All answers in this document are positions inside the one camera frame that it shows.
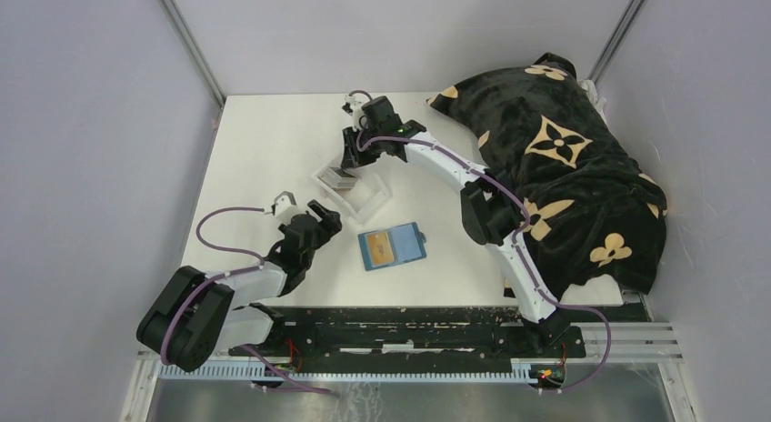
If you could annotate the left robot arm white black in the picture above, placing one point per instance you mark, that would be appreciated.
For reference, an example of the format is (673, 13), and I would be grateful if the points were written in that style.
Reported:
(197, 313)

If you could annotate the aluminium rail frame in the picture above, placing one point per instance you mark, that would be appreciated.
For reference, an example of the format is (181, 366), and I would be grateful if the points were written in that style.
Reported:
(632, 371)

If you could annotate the black blanket with beige flowers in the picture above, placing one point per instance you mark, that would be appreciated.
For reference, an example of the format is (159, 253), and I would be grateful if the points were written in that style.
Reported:
(593, 210)

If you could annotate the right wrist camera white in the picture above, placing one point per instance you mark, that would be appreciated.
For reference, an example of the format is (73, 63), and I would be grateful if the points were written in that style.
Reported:
(353, 103)

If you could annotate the white crumpled cloth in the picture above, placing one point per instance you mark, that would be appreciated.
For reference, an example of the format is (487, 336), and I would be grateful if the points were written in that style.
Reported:
(598, 102)

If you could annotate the white slotted cable duct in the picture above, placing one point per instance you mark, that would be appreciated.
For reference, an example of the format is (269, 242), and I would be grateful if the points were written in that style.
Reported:
(253, 370)

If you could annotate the gold VIP card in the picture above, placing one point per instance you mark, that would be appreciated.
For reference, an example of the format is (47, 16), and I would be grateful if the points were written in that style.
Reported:
(380, 249)

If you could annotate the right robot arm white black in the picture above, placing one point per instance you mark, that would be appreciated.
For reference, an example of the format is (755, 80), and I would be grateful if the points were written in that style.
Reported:
(491, 215)

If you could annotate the blue leather card holder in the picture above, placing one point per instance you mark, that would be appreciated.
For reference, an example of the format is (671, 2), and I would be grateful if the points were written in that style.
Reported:
(408, 243)

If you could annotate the clear plastic tray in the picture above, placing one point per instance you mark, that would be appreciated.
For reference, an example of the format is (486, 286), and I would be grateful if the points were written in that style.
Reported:
(363, 201)

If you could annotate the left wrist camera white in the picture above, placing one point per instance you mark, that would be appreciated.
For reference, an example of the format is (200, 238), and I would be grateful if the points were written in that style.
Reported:
(284, 207)

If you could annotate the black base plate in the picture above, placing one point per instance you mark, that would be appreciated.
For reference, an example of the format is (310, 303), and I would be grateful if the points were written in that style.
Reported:
(388, 340)

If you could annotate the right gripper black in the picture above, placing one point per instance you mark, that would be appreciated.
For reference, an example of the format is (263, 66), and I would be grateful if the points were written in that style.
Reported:
(352, 156)

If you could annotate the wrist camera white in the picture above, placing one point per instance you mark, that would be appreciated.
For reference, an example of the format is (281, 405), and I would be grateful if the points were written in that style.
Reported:
(284, 207)
(353, 103)

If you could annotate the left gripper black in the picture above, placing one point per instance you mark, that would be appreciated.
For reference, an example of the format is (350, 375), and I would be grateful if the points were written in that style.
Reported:
(329, 224)

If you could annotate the stack of cards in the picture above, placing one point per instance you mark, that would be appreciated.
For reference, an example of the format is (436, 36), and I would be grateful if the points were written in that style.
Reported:
(337, 178)

